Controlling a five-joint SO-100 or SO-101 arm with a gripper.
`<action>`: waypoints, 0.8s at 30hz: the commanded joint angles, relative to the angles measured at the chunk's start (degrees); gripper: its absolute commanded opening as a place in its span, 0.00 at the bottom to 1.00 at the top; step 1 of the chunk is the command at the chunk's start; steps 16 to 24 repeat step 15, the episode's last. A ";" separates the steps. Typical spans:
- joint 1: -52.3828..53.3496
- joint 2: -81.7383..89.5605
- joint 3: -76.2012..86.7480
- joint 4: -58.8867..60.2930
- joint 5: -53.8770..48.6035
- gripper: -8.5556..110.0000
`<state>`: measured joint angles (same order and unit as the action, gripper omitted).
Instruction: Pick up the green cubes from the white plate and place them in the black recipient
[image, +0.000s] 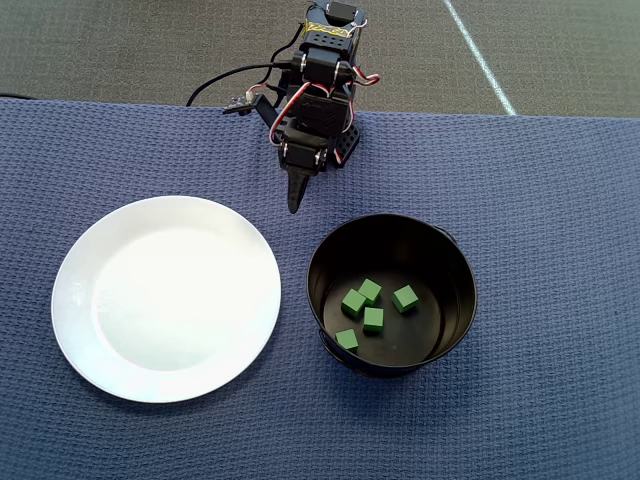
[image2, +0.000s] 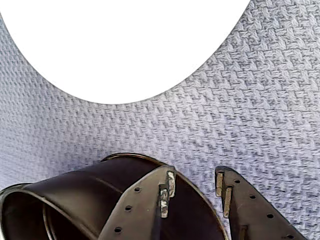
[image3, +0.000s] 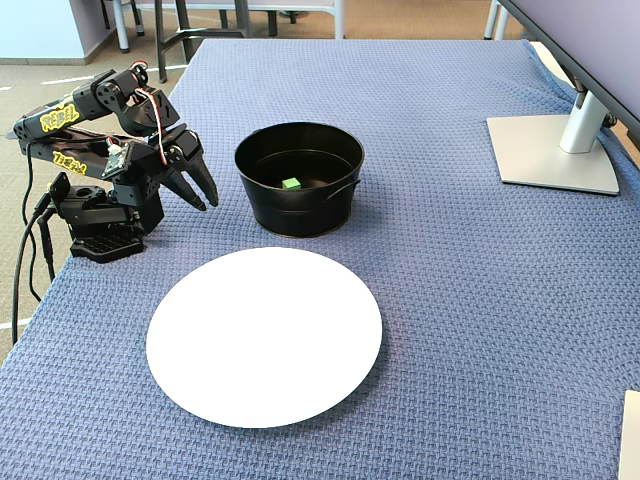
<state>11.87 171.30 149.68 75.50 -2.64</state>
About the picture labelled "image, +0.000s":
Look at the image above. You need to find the blue woven tablecloth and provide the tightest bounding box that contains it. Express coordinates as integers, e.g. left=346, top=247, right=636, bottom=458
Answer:
left=0, top=97, right=640, bottom=480

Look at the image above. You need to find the black cable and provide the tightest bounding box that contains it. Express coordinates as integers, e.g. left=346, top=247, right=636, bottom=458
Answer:
left=186, top=58, right=297, bottom=109
left=272, top=22, right=307, bottom=65

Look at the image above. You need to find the red white servo wire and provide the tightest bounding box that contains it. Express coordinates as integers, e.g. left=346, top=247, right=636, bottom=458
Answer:
left=268, top=82, right=335, bottom=149
left=349, top=62, right=382, bottom=89

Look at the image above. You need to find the white round plate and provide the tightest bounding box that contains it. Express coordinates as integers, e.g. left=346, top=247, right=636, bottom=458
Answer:
left=50, top=194, right=283, bottom=405

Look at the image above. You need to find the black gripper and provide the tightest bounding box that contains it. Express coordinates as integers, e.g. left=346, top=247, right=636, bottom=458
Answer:
left=276, top=124, right=335, bottom=215

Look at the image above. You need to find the black metal bucket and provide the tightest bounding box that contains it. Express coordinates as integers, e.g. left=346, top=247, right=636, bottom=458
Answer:
left=305, top=213, right=479, bottom=380

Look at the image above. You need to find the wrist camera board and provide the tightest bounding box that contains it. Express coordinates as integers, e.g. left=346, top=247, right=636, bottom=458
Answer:
left=221, top=85, right=282, bottom=134

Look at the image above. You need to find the green cube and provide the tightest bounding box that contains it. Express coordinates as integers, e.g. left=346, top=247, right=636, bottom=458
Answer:
left=362, top=306, right=386, bottom=335
left=334, top=328, right=359, bottom=353
left=391, top=283, right=420, bottom=315
left=357, top=278, right=384, bottom=307
left=341, top=288, right=368, bottom=319

